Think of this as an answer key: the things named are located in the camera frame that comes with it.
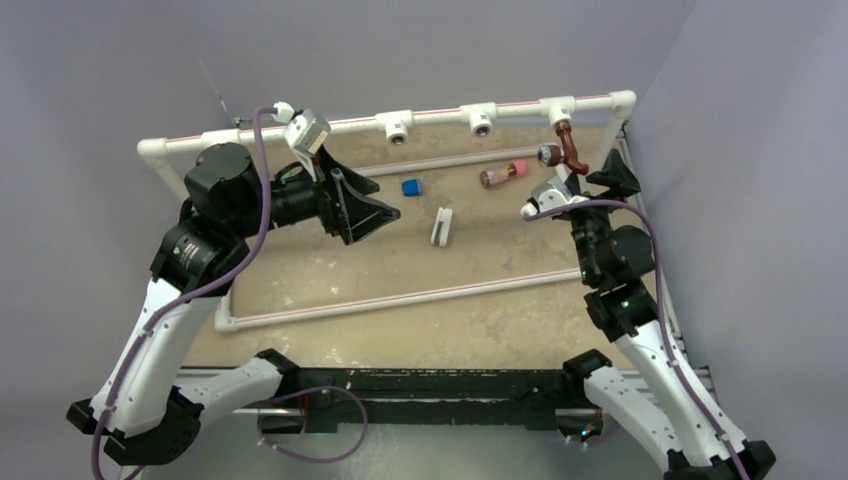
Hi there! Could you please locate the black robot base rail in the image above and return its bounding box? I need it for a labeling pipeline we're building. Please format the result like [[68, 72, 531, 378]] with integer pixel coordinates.
[[265, 367, 605, 437]]

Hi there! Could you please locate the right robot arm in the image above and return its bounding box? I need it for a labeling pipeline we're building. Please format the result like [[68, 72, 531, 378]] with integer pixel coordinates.
[[561, 150, 776, 479]]

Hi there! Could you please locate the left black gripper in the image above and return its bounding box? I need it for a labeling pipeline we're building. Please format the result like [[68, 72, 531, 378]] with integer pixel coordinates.
[[229, 142, 398, 242]]

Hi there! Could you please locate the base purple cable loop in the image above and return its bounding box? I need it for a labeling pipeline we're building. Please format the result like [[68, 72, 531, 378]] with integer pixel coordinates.
[[256, 380, 370, 464]]

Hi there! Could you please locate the white PVC pipe frame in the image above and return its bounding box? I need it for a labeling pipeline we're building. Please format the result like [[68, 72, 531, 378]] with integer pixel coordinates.
[[137, 90, 637, 333]]

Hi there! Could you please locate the blue paperclip box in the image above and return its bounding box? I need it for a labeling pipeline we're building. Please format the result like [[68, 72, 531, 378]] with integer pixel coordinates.
[[401, 179, 423, 197]]

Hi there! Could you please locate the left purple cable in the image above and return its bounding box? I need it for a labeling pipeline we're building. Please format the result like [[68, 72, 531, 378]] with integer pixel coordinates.
[[89, 105, 274, 480]]

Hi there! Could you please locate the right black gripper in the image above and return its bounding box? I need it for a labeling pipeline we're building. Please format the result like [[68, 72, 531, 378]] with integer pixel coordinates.
[[563, 148, 638, 284]]

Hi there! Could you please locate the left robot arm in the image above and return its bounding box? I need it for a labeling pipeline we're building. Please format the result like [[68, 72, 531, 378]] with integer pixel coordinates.
[[67, 143, 401, 467]]

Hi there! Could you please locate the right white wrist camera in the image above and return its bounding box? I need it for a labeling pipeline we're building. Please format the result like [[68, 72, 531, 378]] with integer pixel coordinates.
[[520, 176, 589, 221]]

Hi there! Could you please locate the white staple box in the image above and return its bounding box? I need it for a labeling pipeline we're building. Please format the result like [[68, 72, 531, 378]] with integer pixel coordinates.
[[430, 207, 453, 248]]

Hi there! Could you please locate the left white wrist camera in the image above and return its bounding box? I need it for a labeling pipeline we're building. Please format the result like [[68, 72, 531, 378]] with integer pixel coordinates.
[[271, 101, 331, 181]]

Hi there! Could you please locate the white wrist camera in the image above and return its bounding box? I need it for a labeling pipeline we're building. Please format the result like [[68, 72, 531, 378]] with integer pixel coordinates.
[[520, 176, 589, 221], [271, 101, 331, 181]]

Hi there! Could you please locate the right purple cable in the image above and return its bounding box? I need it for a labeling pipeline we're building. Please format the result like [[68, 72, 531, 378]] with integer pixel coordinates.
[[526, 198, 753, 480]]

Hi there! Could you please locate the pink capped clip jar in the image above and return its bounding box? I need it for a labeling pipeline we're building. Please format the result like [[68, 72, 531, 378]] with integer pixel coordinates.
[[479, 160, 528, 189]]

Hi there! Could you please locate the brown faucet with blue cap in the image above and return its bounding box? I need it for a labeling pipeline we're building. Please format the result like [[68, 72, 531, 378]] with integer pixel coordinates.
[[537, 120, 589, 175]]

